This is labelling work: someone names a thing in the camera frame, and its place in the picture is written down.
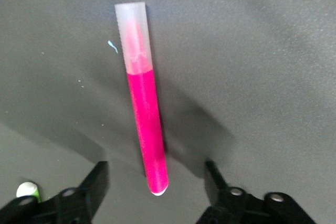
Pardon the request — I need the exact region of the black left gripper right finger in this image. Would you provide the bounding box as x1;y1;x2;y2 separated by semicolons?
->
195;160;316;224

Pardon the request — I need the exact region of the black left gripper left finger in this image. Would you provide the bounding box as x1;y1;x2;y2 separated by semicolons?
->
0;161;110;224

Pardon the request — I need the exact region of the pink marker pen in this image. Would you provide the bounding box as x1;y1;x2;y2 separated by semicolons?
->
114;1;169;197

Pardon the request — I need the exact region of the green marker pen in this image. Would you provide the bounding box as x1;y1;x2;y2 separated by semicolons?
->
16;182;43;204

